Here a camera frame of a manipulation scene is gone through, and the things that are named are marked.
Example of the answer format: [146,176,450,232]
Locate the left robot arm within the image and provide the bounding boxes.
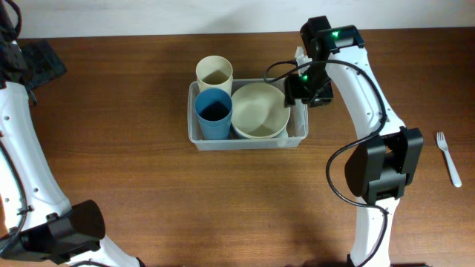
[1,1,143,266]

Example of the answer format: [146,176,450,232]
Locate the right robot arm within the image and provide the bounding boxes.
[284,16,423,266]

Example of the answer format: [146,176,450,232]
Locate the blue cup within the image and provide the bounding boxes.
[199,121,231,140]
[194,88,232,127]

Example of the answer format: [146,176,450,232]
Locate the blue bowl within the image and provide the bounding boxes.
[232,128,289,140]

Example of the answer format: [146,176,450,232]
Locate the white plastic spoon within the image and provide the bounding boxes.
[276,129,289,139]

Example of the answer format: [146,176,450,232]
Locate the cream bowl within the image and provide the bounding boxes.
[231,82,291,139]

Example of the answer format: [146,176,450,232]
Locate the white plastic fork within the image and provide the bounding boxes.
[436,132,462,188]

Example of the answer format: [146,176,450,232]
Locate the cream cup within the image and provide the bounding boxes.
[195,56,234,95]

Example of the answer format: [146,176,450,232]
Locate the clear plastic container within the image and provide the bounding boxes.
[187,81,309,151]

